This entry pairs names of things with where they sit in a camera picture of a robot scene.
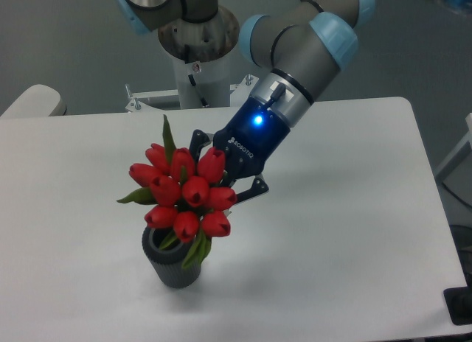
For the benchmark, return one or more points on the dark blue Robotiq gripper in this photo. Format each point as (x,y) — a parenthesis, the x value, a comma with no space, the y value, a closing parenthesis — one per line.
(247,141)

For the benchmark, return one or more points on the red tulip bouquet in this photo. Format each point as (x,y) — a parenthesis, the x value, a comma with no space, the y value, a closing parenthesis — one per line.
(186,193)

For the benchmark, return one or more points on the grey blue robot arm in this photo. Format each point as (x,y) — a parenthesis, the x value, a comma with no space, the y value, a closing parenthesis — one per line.
(303,51)

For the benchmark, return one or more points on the dark grey ribbed vase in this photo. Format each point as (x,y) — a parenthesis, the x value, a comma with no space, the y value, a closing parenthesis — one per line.
(168,263)

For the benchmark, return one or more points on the beige chair armrest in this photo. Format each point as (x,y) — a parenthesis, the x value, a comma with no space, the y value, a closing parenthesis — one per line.
(37,101)

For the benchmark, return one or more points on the white furniture at right edge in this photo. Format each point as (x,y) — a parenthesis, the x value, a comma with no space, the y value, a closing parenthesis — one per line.
(456,156)

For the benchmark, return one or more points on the black device at table corner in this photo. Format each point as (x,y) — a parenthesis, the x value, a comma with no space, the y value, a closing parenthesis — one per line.
(458,301)

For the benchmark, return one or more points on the white metal base frame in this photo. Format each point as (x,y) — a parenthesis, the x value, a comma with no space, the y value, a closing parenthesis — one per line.
(168,99)

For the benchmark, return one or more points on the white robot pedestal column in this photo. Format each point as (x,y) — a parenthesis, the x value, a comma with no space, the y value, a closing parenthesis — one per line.
(202,84)

